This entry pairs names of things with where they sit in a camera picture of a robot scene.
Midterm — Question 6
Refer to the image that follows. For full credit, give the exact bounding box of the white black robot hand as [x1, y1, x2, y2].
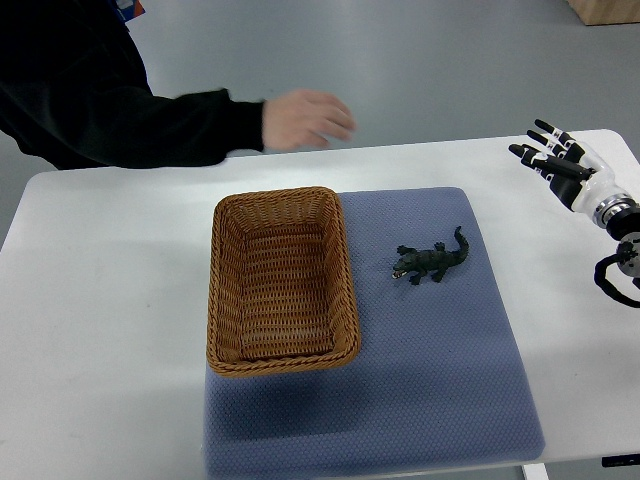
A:
[509, 119, 635, 224]

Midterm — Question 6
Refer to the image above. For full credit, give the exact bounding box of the person's bare hand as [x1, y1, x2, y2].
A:
[262, 89, 357, 151]

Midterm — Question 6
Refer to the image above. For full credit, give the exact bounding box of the dark toy crocodile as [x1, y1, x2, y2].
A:
[391, 226, 469, 286]

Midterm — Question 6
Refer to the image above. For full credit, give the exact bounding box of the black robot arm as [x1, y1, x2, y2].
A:
[594, 193, 639, 278]

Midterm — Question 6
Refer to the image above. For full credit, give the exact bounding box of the black sleeved forearm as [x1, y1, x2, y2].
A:
[1, 1, 264, 170]

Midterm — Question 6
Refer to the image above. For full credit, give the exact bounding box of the brown wicker basket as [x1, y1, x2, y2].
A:
[206, 186, 361, 378]

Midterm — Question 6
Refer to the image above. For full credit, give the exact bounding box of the cardboard box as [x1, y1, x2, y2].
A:
[567, 0, 639, 26]

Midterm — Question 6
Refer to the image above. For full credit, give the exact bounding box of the blue textured mat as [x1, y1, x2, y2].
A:
[203, 187, 545, 479]

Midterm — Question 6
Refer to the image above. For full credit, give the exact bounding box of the black table control panel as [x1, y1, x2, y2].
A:
[601, 453, 640, 468]

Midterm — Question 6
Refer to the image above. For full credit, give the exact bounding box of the white table leg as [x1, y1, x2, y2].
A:
[521, 463, 549, 480]

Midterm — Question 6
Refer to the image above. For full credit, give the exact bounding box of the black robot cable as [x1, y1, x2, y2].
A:
[593, 252, 640, 307]

